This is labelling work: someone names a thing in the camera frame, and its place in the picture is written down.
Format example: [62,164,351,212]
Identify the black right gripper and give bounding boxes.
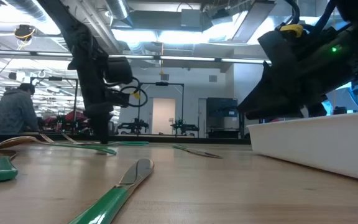
[237,23,358,121]

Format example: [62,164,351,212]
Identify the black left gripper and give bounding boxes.
[84,102,114,145]

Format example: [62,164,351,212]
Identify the gold cutlery piece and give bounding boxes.
[61,133,78,144]
[40,133,55,144]

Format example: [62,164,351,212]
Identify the red background object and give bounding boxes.
[44,110,88,124]

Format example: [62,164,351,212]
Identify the black cabinet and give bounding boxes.
[206,97,240,139]

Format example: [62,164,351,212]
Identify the pale door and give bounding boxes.
[152,98,177,136]

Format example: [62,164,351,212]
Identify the white cutlery tray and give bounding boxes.
[247,111,358,184]

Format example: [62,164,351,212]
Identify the white angled panel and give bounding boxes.
[328,88,358,111]

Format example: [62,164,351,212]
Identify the person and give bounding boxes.
[0,83,40,134]

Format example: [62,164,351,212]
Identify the long ceiling light strip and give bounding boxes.
[0,49,273,65]

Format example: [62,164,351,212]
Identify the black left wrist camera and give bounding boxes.
[104,90,131,109]

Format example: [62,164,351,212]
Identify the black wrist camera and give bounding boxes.
[104,90,131,109]
[257,29,291,65]

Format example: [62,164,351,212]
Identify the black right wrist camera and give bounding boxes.
[257,29,291,65]

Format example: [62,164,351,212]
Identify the black left camera cable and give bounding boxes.
[119,77,149,108]

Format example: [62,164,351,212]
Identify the black camera cable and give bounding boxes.
[119,77,149,108]
[278,0,337,39]

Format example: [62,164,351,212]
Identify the black right camera cable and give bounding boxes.
[278,0,337,39]

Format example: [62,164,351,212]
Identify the grey ceiling duct box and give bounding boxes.
[180,8,213,31]

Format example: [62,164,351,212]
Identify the silver round air duct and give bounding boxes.
[106,0,130,20]

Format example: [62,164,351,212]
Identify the black ceiling cable reel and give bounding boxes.
[13,24,36,42]

